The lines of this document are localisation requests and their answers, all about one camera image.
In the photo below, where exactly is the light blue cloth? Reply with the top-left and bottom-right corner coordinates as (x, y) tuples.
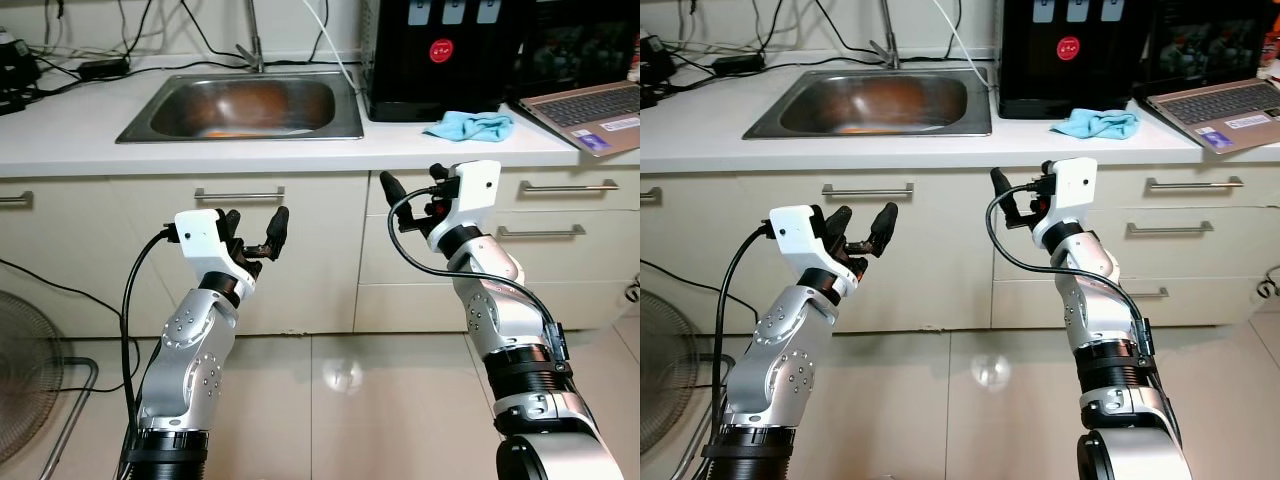
(422, 110), (517, 144)
(1050, 107), (1142, 141)

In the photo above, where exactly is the black water dispenser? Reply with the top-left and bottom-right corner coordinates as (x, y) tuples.
(997, 0), (1151, 121)
(360, 0), (528, 124)

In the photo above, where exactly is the stainless steel sink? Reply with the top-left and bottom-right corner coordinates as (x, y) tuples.
(742, 68), (993, 140)
(115, 70), (365, 144)

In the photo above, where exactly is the silver laptop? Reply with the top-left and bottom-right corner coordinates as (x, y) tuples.
(1140, 0), (1280, 156)
(512, 0), (641, 159)

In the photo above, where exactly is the metal faucet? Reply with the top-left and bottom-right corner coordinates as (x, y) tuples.
(234, 0), (267, 74)
(868, 0), (901, 71)

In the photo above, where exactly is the black power adapter brick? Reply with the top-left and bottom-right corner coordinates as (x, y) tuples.
(77, 57), (132, 82)
(712, 54), (766, 78)

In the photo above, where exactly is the grey floor fan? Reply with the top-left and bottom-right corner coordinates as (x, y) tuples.
(640, 288), (716, 480)
(0, 288), (101, 480)

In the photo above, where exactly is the black charger with white labels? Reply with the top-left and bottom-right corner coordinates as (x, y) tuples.
(0, 32), (39, 93)
(640, 33), (673, 86)

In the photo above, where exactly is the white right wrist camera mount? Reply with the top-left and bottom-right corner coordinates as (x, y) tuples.
(428, 159), (503, 253)
(1032, 157), (1098, 251)

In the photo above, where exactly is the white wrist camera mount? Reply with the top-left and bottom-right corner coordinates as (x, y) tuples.
(768, 204), (851, 291)
(1032, 157), (1098, 251)
(428, 159), (503, 253)
(173, 207), (258, 293)

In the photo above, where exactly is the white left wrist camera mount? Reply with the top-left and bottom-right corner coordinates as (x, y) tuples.
(768, 204), (851, 291)
(173, 207), (258, 293)

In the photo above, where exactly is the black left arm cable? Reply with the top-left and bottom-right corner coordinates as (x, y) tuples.
(708, 222), (776, 471)
(118, 228), (181, 471)

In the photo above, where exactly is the white hose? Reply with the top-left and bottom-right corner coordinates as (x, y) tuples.
(935, 0), (996, 93)
(300, 0), (363, 96)

